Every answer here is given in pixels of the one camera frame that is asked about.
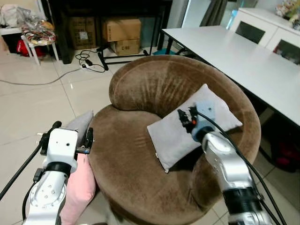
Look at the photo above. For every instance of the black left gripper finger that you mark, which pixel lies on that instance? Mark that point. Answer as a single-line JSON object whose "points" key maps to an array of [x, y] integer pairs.
{"points": [[89, 137], [56, 125]]}

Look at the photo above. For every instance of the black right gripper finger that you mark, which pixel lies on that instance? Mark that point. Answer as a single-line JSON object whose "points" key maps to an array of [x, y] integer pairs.
{"points": [[181, 117], [192, 110]]}

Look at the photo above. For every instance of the light grey pillow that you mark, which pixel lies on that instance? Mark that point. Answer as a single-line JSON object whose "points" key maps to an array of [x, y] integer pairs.
{"points": [[171, 136], [80, 123]]}

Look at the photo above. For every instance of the pink pillow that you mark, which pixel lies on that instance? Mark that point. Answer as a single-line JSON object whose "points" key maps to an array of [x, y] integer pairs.
{"points": [[79, 187]]}

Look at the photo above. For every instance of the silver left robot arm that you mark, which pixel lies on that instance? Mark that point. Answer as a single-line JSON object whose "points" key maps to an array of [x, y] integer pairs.
{"points": [[47, 192]]}

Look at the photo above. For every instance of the brown round velvet sofa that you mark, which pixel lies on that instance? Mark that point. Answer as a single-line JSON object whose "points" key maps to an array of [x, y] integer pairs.
{"points": [[131, 150]]}

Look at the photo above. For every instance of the teal floor mat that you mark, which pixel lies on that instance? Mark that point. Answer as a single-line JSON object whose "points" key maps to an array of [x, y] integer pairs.
{"points": [[164, 52]]}

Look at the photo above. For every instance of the dark red bag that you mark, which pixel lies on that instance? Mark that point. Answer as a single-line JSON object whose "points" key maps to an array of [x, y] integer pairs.
{"points": [[288, 154]]}

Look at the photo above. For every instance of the white power strip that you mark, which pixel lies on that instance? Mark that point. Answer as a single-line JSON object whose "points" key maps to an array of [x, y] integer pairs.
{"points": [[88, 66]]}

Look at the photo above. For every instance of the long white table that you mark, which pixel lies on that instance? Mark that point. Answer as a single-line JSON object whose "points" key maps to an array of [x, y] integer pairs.
{"points": [[243, 58]]}

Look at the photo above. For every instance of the white stool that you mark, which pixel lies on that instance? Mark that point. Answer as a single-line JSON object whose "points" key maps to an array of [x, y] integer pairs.
{"points": [[33, 50]]}

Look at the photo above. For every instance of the small printed cardboard box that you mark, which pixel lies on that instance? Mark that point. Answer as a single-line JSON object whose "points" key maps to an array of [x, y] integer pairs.
{"points": [[125, 47]]}

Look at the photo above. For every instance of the patterned clear plastic bag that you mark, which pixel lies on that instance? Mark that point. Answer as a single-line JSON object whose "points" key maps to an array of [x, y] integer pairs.
{"points": [[37, 32]]}

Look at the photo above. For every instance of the dark labelled cardboard box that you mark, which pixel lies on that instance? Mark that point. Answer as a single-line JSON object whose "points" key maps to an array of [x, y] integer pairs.
{"points": [[83, 33]]}

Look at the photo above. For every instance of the dark grey curtain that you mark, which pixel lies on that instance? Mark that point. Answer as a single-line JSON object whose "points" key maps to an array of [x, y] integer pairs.
{"points": [[214, 11]]}

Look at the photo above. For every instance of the white glass-door cabinet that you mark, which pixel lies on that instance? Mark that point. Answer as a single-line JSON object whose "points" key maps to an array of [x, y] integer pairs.
{"points": [[267, 23]]}

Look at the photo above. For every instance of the white plastic bag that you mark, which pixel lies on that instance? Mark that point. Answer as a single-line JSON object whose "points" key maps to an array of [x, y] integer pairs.
{"points": [[14, 16]]}

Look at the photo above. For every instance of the colourful ornament pile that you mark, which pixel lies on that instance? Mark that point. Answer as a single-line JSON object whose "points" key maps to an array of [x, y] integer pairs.
{"points": [[288, 11]]}

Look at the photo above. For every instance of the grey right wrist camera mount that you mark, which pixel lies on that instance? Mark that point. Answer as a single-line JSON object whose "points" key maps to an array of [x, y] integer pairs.
{"points": [[205, 115]]}

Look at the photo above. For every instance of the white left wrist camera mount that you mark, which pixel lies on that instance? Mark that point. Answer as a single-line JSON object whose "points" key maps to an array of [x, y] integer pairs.
{"points": [[62, 143]]}

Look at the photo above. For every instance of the black metal desk frame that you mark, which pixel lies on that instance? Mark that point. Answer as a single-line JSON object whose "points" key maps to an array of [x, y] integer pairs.
{"points": [[58, 28]]}

